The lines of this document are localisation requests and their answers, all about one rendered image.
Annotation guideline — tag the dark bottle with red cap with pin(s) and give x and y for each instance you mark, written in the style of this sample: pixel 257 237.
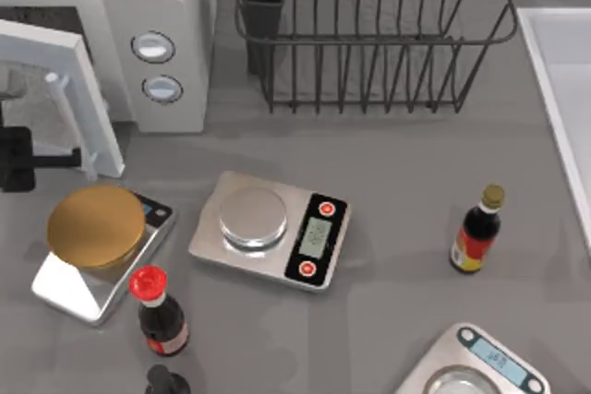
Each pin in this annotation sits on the dark bottle with red cap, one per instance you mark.
pixel 161 325

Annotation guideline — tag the silver scale with gold plate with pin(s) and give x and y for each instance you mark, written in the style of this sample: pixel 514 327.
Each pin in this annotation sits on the silver scale with gold plate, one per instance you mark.
pixel 92 223

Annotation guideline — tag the silver scale with black panel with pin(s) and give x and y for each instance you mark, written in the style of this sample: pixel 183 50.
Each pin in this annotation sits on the silver scale with black panel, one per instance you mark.
pixel 254 218

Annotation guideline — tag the pale microwave oven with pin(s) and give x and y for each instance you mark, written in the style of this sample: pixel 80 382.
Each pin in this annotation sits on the pale microwave oven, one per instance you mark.
pixel 184 20

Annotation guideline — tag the white microwave door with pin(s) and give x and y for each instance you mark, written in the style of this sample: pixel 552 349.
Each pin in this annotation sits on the white microwave door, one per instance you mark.
pixel 100 128

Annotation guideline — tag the silver scale with blue display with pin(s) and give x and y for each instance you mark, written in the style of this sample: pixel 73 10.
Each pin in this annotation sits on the silver scale with blue display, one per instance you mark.
pixel 443 357

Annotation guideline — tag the dark bottle with olive cap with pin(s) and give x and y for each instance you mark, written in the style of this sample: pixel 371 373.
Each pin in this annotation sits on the dark bottle with olive cap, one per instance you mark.
pixel 480 228

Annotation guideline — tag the black bottle top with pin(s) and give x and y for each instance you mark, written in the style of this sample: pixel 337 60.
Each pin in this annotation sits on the black bottle top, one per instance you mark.
pixel 162 380

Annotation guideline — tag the round silver microwave knob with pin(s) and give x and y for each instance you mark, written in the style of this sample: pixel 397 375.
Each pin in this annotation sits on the round silver microwave knob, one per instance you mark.
pixel 162 88
pixel 153 47

